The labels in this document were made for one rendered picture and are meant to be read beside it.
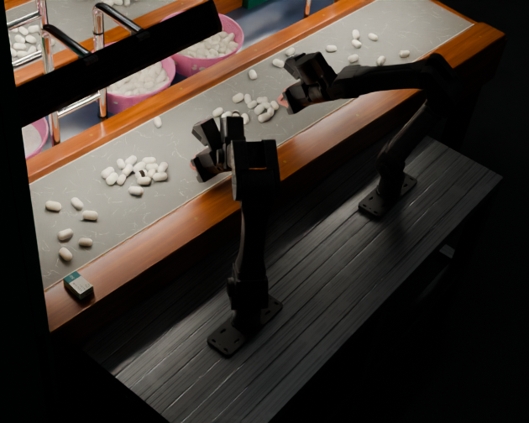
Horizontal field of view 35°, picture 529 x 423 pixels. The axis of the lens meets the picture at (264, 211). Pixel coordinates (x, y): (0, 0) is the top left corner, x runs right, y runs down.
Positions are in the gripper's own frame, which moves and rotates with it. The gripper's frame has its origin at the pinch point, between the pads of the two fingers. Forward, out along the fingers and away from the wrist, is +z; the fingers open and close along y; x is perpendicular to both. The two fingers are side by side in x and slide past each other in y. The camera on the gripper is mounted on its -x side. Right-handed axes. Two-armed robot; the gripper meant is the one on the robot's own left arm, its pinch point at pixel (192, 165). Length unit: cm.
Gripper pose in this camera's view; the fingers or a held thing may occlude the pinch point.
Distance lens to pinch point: 218.3
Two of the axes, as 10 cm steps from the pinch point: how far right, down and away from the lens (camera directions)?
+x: 3.9, 8.8, 2.5
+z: -6.1, 0.5, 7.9
